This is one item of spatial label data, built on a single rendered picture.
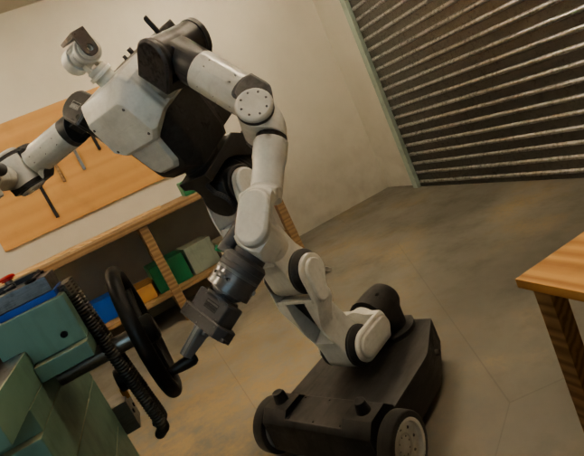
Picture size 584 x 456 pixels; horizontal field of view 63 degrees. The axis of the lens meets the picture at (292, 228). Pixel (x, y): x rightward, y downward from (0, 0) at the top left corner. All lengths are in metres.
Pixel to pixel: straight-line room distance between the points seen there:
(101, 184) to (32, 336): 3.42
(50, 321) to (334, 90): 4.28
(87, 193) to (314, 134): 2.14
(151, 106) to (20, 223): 3.24
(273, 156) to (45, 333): 0.52
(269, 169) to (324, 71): 4.05
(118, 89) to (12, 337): 0.59
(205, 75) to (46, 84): 3.45
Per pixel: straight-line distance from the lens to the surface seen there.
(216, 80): 1.05
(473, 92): 3.74
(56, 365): 0.94
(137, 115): 1.21
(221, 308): 0.88
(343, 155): 4.90
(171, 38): 1.14
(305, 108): 4.79
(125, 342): 1.01
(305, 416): 1.66
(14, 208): 4.37
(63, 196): 4.33
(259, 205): 0.87
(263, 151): 0.95
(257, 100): 0.98
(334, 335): 1.61
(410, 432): 1.56
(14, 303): 0.96
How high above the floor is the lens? 1.07
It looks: 12 degrees down
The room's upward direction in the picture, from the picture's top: 25 degrees counter-clockwise
